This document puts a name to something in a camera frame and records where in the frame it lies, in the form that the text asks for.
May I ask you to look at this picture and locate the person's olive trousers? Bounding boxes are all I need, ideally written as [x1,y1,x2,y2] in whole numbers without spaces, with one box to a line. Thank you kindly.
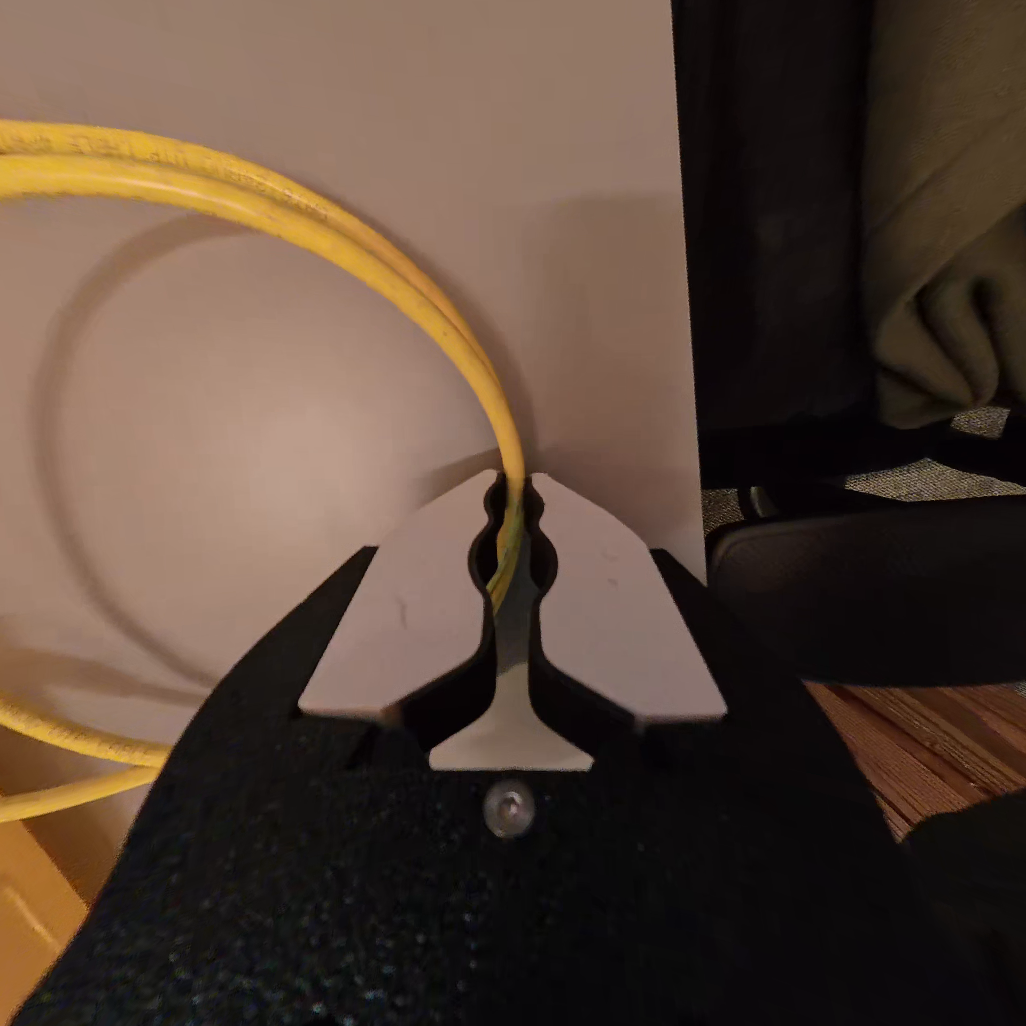
[861,0,1026,431]

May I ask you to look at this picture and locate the yellow ethernet cable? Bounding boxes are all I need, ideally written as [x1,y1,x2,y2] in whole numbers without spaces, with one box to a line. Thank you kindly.
[0,120,530,824]

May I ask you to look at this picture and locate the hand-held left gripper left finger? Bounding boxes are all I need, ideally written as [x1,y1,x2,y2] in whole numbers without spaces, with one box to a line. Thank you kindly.
[298,470,509,740]

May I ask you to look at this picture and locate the black office chair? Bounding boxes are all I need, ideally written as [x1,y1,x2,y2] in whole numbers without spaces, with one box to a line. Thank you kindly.
[704,417,1026,689]

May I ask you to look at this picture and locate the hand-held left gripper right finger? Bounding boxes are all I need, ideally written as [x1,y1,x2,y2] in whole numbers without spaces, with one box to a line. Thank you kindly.
[524,472,728,748]

